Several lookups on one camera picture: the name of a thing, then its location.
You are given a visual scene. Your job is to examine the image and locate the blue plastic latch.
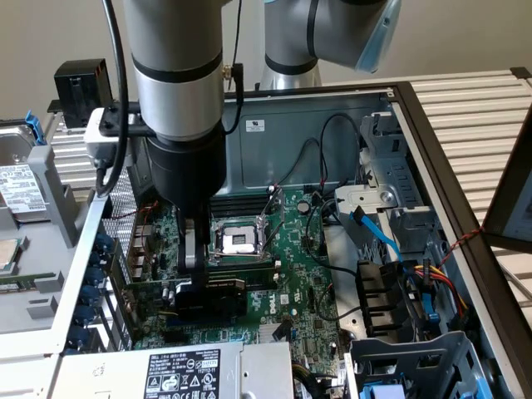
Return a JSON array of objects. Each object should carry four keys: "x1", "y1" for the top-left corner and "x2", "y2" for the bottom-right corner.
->
[{"x1": 421, "y1": 290, "x2": 441, "y2": 326}]

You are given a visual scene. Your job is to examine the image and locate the dark framed panel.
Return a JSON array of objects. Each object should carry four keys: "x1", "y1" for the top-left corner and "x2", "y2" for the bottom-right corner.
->
[{"x1": 483, "y1": 119, "x2": 532, "y2": 255}]

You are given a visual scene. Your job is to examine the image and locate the black plastic fan shroud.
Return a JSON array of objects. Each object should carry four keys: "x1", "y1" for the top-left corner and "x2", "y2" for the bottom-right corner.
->
[{"x1": 355, "y1": 258, "x2": 412, "y2": 345}]

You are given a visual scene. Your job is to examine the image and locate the metal socket cover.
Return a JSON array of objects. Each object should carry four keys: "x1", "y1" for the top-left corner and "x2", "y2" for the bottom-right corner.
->
[{"x1": 258, "y1": 187, "x2": 287, "y2": 250}]

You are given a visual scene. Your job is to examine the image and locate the CPU socket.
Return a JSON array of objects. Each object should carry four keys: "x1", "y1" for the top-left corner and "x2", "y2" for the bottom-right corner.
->
[{"x1": 209, "y1": 218, "x2": 271, "y2": 266}]

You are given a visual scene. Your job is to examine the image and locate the yellow black power wire bundle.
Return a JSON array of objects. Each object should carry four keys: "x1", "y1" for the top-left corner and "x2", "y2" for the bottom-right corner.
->
[{"x1": 292, "y1": 360, "x2": 346, "y2": 399}]

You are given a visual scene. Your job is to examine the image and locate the green Dell motherboard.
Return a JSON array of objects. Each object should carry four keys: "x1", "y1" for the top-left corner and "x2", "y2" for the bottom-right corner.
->
[{"x1": 132, "y1": 185, "x2": 346, "y2": 375}]

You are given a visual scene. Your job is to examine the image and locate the thin black hanging cable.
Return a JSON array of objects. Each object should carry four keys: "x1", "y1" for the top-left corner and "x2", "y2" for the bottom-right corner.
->
[{"x1": 231, "y1": 0, "x2": 244, "y2": 64}]

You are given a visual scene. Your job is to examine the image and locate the grey parts rack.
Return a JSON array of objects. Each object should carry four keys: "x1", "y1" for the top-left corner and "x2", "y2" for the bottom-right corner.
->
[{"x1": 0, "y1": 143, "x2": 99, "y2": 333}]

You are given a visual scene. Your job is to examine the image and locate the red black twisted wire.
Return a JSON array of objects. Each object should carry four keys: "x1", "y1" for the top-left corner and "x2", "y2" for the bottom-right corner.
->
[{"x1": 439, "y1": 226, "x2": 488, "y2": 266}]

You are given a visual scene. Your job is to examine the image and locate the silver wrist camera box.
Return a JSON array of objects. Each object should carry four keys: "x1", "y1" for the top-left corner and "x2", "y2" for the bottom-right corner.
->
[{"x1": 84, "y1": 108, "x2": 136, "y2": 170}]

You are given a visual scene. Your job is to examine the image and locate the red yellow disk power wires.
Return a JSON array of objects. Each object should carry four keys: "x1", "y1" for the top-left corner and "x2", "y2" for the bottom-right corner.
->
[{"x1": 409, "y1": 257, "x2": 473, "y2": 333}]

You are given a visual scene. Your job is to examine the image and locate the thin metal locking lever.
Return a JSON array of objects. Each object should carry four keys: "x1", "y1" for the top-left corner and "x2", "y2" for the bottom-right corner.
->
[{"x1": 209, "y1": 248, "x2": 269, "y2": 258}]

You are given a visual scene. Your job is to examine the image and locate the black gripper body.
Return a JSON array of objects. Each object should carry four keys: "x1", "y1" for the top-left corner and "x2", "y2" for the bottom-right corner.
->
[{"x1": 145, "y1": 123, "x2": 229, "y2": 211}]

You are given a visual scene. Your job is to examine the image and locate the thin red wire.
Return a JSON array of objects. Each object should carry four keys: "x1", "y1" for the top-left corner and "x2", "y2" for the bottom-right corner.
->
[{"x1": 111, "y1": 200, "x2": 161, "y2": 250}]

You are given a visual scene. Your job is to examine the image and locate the blue SATA wire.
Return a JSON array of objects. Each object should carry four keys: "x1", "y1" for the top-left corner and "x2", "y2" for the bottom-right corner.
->
[{"x1": 350, "y1": 209, "x2": 404, "y2": 264}]

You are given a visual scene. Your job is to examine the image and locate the black camera bracket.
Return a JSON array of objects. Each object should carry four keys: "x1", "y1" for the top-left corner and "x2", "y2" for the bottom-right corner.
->
[{"x1": 99, "y1": 106, "x2": 158, "y2": 140}]

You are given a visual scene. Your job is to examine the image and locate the open PC case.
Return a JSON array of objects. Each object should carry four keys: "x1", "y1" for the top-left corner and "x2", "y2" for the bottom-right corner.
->
[{"x1": 41, "y1": 81, "x2": 532, "y2": 399}]

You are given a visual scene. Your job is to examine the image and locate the hard drive with label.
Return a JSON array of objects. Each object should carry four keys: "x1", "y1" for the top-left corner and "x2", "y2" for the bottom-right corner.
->
[{"x1": 0, "y1": 110, "x2": 47, "y2": 224}]

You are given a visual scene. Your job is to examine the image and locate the green RAM stick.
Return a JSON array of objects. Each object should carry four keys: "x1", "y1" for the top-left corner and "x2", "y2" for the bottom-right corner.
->
[{"x1": 0, "y1": 272, "x2": 57, "y2": 294}]

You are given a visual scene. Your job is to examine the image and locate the silver power supply unit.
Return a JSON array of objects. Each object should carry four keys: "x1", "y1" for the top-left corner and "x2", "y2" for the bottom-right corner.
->
[{"x1": 48, "y1": 341, "x2": 297, "y2": 399}]

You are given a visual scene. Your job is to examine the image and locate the grey cable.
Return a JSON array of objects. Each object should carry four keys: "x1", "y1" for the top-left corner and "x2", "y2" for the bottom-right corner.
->
[{"x1": 498, "y1": 265, "x2": 532, "y2": 301}]

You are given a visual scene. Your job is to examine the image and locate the black plastic box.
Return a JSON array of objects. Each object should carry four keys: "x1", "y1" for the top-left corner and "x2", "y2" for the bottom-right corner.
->
[{"x1": 53, "y1": 57, "x2": 116, "y2": 129}]

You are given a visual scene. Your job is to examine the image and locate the thick black camera cable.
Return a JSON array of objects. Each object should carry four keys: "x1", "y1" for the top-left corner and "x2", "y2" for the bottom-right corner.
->
[{"x1": 96, "y1": 0, "x2": 131, "y2": 200}]

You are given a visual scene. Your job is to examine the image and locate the finned chipset heatsink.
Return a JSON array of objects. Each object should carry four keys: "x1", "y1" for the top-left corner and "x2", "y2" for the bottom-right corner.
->
[{"x1": 257, "y1": 322, "x2": 292, "y2": 344}]

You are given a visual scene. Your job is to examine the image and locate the blue plastic drive rail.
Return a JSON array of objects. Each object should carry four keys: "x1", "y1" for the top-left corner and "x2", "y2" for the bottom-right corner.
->
[{"x1": 359, "y1": 384, "x2": 407, "y2": 399}]

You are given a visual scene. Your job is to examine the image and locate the grey blue disk bay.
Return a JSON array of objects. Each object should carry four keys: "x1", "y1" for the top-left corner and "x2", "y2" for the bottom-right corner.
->
[{"x1": 347, "y1": 330, "x2": 506, "y2": 399}]

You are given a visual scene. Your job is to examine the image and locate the silver metal drive cage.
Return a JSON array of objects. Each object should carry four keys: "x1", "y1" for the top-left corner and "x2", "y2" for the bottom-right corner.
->
[{"x1": 334, "y1": 111, "x2": 441, "y2": 259}]

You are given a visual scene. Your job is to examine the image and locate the CPU chip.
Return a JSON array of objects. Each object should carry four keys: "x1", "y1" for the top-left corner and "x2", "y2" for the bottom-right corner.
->
[{"x1": 0, "y1": 239, "x2": 22, "y2": 276}]

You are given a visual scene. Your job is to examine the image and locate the black gripper cable plug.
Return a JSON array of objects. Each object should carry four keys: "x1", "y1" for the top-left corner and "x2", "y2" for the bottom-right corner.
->
[{"x1": 223, "y1": 61, "x2": 245, "y2": 135}]

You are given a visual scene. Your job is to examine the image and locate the blue expansion slot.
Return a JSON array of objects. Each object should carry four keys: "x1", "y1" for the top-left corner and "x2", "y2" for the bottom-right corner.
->
[{"x1": 166, "y1": 318, "x2": 234, "y2": 328}]

